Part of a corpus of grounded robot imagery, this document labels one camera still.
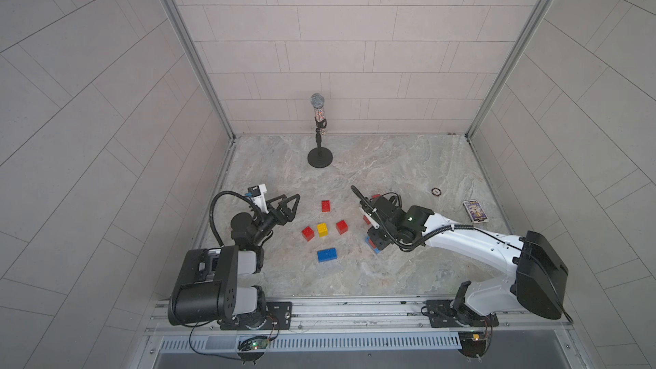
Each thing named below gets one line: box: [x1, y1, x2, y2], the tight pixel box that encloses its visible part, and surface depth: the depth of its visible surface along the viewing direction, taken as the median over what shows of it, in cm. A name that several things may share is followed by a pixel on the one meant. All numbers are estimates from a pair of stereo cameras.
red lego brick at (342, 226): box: [335, 219, 348, 235], surface depth 88 cm
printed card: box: [462, 199, 490, 224], surface depth 93 cm
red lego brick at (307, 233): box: [301, 225, 316, 242], surface depth 86 cm
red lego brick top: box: [321, 199, 331, 213], surface depth 95 cm
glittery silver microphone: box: [310, 92, 326, 123], surface depth 88 cm
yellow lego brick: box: [316, 222, 329, 238], surface depth 86 cm
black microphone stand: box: [307, 117, 334, 169], surface depth 108 cm
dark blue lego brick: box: [316, 247, 338, 263], surface depth 83 cm
